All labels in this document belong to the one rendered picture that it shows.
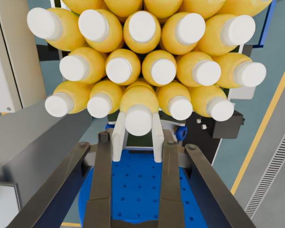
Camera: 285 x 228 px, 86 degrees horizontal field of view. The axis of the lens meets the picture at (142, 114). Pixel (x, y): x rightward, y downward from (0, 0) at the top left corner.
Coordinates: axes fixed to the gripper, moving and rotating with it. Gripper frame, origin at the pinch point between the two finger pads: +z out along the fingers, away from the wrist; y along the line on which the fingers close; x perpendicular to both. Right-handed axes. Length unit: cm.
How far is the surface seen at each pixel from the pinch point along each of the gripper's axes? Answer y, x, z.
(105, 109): -5.8, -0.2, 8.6
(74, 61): -10.1, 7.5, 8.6
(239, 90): 32.5, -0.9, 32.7
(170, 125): 9.6, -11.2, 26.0
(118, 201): -3.4, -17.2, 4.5
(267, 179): 148, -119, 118
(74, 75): -10.4, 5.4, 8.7
